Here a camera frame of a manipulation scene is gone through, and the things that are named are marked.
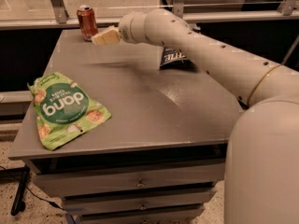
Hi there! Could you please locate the blue kettle chips bag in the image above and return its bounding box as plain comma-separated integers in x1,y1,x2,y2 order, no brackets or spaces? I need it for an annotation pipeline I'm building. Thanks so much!
160,48,188,67

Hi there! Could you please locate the black floor cable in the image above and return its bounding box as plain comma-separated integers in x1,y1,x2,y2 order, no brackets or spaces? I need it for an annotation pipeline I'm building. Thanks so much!
0,165,64,211

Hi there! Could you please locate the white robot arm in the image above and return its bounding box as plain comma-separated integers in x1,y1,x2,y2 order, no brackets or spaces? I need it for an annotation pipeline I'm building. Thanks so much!
92,9,299,224

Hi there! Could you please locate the metal railing frame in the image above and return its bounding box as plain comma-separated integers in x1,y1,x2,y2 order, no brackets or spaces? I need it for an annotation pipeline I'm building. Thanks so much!
0,0,299,30

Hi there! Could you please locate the green dang chips bag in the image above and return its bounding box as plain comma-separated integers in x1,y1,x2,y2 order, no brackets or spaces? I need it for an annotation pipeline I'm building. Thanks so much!
28,72,111,151

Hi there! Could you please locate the bottom grey drawer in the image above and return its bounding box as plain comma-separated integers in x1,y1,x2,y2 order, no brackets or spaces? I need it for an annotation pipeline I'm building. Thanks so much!
80,204,204,224

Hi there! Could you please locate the black stand leg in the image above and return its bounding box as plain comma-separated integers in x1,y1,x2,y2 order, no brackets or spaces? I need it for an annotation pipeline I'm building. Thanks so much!
10,165,30,217

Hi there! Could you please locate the grey drawer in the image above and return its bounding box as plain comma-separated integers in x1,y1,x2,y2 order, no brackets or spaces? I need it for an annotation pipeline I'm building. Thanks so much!
80,204,204,224
63,188,216,215
33,163,224,197

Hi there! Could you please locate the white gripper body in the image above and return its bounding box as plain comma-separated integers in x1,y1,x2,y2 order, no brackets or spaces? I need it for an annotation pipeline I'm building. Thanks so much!
118,12,147,44

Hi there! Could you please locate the red coke can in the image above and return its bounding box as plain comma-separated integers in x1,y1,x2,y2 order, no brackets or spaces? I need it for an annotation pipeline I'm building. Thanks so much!
77,5,98,41

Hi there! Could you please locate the grey drawer cabinet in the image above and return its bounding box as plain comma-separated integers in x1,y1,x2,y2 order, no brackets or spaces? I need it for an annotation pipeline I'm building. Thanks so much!
7,27,244,224

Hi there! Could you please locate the middle grey drawer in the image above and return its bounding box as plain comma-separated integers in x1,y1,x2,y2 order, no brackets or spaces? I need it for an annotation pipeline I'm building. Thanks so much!
63,188,216,215

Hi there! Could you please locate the top grey drawer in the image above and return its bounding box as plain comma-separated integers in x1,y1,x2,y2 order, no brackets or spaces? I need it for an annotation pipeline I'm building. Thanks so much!
33,163,224,197

